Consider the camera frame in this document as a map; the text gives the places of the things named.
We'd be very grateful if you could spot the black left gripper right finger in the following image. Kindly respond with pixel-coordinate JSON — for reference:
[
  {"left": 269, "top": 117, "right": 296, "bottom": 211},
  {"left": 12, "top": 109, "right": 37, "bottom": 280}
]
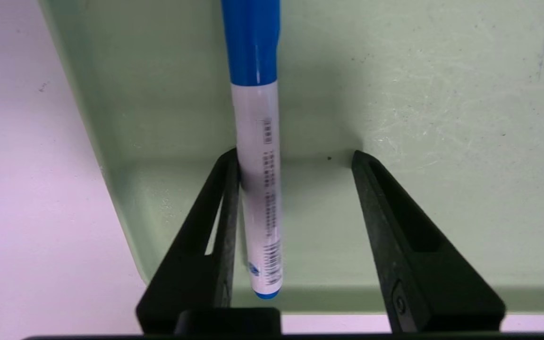
[{"left": 351, "top": 150, "right": 506, "bottom": 332}]

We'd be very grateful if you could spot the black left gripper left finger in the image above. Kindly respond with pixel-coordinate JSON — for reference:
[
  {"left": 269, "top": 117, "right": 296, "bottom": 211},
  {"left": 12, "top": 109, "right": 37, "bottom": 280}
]
[{"left": 136, "top": 149, "right": 240, "bottom": 333}]

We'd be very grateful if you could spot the blue and white marker pen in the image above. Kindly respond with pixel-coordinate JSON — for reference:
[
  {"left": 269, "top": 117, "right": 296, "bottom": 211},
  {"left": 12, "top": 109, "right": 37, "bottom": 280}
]
[{"left": 221, "top": 0, "right": 284, "bottom": 299}]

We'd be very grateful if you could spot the light green plastic tray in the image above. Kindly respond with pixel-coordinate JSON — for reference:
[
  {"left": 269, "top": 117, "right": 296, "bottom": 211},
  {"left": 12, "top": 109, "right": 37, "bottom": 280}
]
[{"left": 38, "top": 0, "right": 544, "bottom": 315}]

